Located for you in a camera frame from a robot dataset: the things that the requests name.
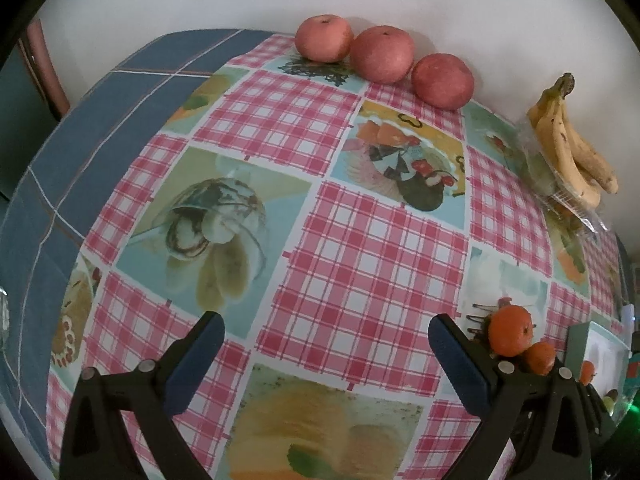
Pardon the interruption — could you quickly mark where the yellow banana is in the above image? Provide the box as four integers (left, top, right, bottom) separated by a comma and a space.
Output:
562, 103, 620, 194
527, 89, 601, 210

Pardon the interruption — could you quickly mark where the blue tiled undercloth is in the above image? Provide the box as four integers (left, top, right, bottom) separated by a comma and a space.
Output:
1, 29, 270, 463

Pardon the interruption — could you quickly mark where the lower yellow banana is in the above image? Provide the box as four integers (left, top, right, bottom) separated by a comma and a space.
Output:
527, 89, 601, 210

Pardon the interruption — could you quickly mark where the orange tangerine back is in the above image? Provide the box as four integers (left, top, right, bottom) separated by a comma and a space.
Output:
487, 304, 534, 358

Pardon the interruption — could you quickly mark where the upper yellow banana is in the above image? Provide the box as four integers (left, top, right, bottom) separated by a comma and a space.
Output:
562, 103, 620, 194

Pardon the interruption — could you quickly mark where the green apple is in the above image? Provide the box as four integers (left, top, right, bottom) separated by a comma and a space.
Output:
602, 389, 618, 415

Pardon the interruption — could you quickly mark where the left red apple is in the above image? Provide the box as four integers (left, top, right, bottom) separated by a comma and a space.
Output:
294, 14, 354, 63

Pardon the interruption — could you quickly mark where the pink checkered fruit tablecloth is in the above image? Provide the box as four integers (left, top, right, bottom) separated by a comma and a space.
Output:
47, 34, 623, 479

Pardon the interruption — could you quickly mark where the middle red apple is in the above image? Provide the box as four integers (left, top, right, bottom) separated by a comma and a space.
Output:
349, 25, 416, 84

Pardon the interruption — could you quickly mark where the white tray teal rim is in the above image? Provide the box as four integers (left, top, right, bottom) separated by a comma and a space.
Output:
564, 321, 630, 396

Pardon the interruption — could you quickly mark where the clear plastic fruit container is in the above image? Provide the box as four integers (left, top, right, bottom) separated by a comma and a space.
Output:
516, 117, 611, 235

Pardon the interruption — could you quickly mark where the orange tangerine front pair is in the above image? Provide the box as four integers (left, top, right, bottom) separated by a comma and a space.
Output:
522, 341, 556, 376

